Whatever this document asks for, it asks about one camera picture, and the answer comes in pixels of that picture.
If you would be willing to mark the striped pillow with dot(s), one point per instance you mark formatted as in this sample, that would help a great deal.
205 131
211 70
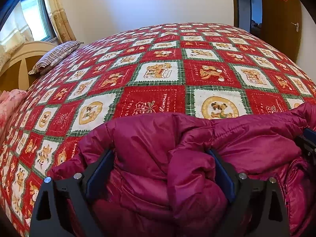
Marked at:
54 56

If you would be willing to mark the cream wooden headboard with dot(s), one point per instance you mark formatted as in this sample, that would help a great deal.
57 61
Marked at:
17 61

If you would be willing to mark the window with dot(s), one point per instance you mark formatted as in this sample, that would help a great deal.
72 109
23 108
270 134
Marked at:
34 14

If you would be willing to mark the brown wooden door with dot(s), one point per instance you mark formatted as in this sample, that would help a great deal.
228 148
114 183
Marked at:
274 24

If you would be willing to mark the magenta puffer jacket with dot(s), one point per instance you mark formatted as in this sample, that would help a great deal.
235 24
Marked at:
160 140

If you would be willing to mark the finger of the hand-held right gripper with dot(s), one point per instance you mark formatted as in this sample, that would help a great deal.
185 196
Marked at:
311 132
306 145

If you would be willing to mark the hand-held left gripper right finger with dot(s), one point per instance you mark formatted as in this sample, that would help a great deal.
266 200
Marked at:
223 175

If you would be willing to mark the red checked bear blanket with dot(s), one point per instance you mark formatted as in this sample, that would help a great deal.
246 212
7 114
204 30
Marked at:
153 98

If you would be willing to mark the pink floral folded quilt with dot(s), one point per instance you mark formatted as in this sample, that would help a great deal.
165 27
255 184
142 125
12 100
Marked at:
9 108

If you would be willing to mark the white sheer curtain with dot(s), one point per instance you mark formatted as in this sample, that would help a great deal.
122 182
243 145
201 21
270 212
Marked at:
12 32

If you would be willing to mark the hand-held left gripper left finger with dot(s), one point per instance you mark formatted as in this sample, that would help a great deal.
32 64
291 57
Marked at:
98 175

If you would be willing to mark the beige patterned curtain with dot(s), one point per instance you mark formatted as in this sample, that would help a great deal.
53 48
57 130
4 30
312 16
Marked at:
59 17

